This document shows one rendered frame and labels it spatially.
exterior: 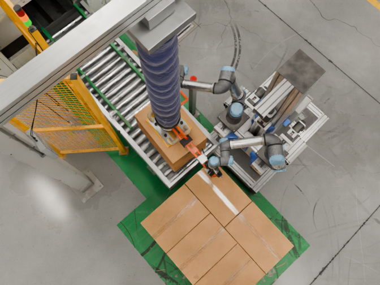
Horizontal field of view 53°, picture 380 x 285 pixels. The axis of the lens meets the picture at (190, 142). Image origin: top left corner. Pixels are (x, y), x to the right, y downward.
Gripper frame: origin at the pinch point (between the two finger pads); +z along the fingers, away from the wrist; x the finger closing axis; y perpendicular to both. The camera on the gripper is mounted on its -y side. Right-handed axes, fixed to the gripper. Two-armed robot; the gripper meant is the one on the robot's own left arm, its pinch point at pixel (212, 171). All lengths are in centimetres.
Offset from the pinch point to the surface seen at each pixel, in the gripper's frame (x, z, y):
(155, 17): 4, -173, 52
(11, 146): 106, -80, 89
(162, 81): 7, -110, 50
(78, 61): 44, -177, 53
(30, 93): 67, -180, 53
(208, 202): 13, 67, -16
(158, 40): 8, -166, 46
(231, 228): 12, 67, -50
